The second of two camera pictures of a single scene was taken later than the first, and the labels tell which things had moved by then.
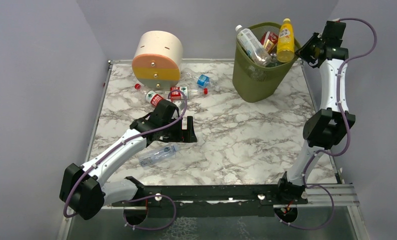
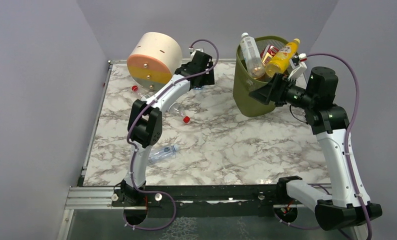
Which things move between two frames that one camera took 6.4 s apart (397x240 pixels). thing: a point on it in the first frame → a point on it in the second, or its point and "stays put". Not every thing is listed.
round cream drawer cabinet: (157, 63) stays put
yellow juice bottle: (285, 51) → (280, 62)
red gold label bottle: (268, 41) → (268, 53)
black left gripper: (182, 131) → (188, 68)
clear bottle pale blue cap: (149, 158) stays put
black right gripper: (310, 48) → (277, 88)
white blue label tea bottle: (253, 47) → (255, 63)
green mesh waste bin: (253, 82) → (244, 82)
